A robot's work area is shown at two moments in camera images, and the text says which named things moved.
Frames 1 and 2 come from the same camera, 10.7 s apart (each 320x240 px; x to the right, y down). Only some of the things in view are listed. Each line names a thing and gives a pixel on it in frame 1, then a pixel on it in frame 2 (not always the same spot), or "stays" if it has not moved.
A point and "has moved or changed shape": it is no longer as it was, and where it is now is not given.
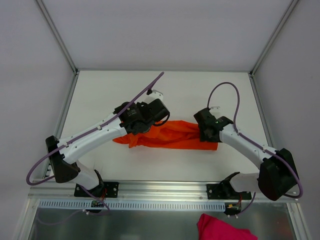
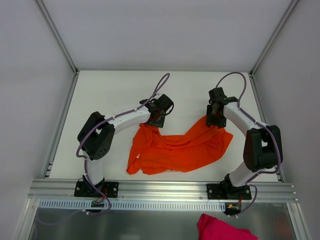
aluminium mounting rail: (139, 191) stays
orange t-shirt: (171, 134) has moved or changed shape
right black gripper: (206, 135) to (215, 120)
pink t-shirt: (210, 228) stays
